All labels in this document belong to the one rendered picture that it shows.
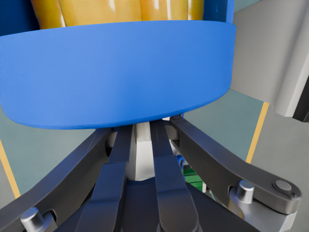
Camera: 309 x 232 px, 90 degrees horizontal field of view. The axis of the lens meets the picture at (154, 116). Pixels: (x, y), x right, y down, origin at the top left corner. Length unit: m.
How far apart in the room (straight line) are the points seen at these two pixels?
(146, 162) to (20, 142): 1.54
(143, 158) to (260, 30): 0.54
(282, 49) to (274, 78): 0.07
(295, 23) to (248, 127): 1.37
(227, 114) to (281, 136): 0.69
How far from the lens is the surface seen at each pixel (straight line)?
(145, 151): 0.49
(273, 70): 0.56
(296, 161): 2.46
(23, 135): 1.85
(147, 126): 0.15
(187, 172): 0.63
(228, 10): 0.23
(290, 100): 0.50
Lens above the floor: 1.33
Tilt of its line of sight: 68 degrees down
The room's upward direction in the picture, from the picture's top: 168 degrees clockwise
